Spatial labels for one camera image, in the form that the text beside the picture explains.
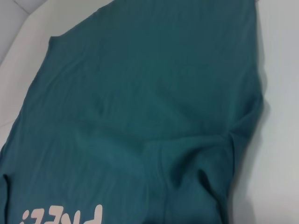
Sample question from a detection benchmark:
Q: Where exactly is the teal t-shirt with FREE print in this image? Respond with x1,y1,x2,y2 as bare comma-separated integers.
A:
0,0,271,224

